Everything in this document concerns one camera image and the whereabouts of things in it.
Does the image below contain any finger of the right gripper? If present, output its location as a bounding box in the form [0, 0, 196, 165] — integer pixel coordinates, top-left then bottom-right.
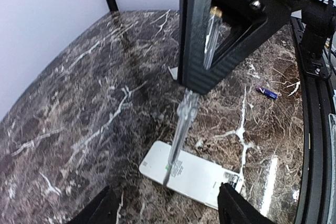
[188, 14, 290, 94]
[178, 0, 197, 88]

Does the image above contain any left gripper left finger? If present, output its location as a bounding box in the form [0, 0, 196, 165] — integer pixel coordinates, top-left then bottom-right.
[67, 186, 117, 224]

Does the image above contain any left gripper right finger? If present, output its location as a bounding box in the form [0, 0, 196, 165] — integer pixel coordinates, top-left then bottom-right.
[217, 183, 274, 224]

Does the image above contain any clear test screwdriver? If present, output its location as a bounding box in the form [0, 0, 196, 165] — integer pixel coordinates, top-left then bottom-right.
[163, 6, 223, 186]

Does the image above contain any white battery cover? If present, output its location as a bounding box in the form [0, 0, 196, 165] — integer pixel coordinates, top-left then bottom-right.
[168, 67, 178, 81]

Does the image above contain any white remote control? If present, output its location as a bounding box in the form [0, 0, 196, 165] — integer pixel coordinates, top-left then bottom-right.
[139, 141, 244, 209]

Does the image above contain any blue AAA battery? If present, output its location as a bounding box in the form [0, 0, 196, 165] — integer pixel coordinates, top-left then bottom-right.
[257, 86, 278, 100]

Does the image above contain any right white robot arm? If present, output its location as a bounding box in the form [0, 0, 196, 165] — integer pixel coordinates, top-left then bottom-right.
[177, 0, 335, 94]

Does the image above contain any battery inside remote compartment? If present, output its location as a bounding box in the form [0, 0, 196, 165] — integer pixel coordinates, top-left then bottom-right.
[224, 172, 239, 188]

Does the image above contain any black front rail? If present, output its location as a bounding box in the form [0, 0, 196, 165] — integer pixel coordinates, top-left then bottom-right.
[290, 17, 335, 223]

